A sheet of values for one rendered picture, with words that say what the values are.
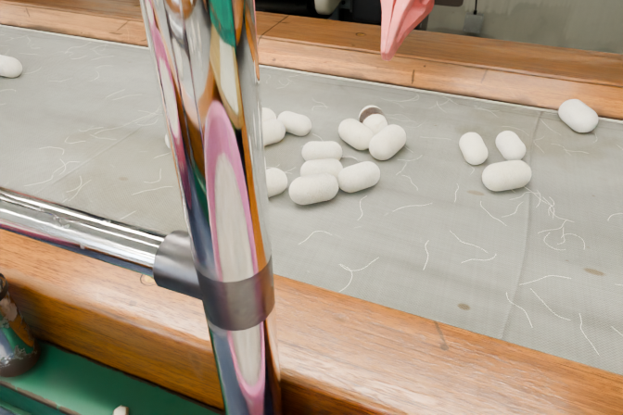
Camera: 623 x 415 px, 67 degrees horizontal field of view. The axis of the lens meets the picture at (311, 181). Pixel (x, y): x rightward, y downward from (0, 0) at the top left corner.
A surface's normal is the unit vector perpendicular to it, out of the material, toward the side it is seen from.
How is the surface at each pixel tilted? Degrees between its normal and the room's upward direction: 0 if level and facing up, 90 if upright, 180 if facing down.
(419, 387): 0
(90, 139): 0
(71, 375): 0
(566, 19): 90
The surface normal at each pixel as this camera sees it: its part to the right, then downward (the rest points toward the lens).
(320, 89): 0.00, -0.81
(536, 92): -0.25, -0.18
